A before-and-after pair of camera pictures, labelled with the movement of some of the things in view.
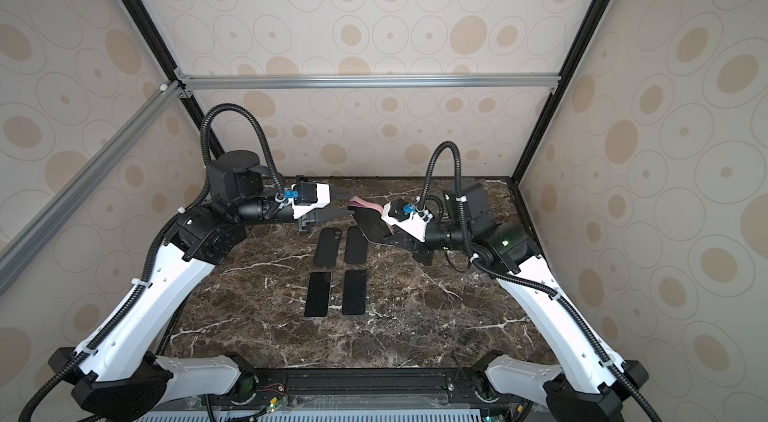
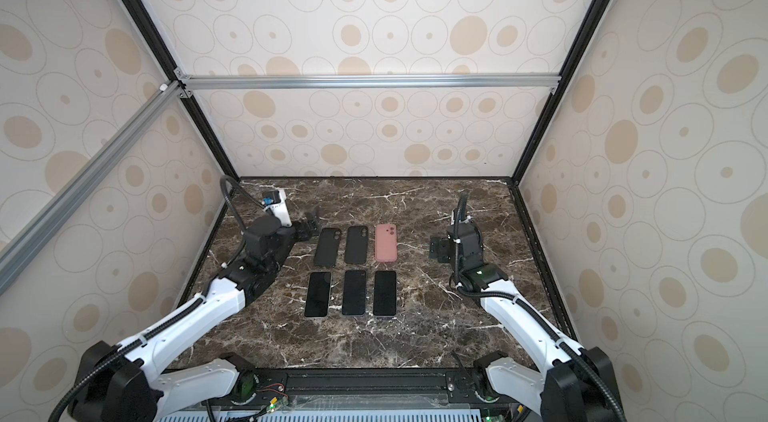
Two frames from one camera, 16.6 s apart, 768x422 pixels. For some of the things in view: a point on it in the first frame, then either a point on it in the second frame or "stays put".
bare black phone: [354, 292] stays put
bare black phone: [318, 294] stays put
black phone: [372, 225] to [386, 242]
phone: [326, 251] stays put
